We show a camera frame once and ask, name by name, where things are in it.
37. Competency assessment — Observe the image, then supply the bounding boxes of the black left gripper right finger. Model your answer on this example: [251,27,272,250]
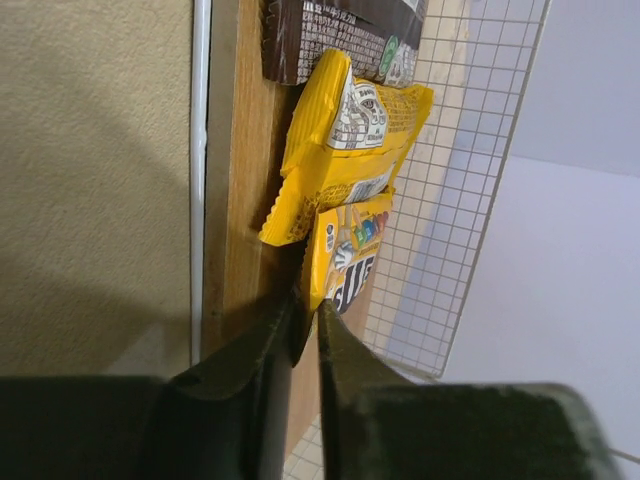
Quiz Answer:
[317,300,622,479]

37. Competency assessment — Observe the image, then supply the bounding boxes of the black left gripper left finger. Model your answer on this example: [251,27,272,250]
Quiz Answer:
[0,294,307,480]

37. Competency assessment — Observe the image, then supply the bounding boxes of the small yellow M&M's bag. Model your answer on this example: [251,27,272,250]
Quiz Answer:
[301,188,393,315]

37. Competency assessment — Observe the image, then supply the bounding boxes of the brown chocolate bar wrapper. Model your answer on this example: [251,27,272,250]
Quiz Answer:
[262,0,428,87]

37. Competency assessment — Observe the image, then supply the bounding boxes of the white wire wooden shelf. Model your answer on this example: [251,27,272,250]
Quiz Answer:
[191,1,550,479]

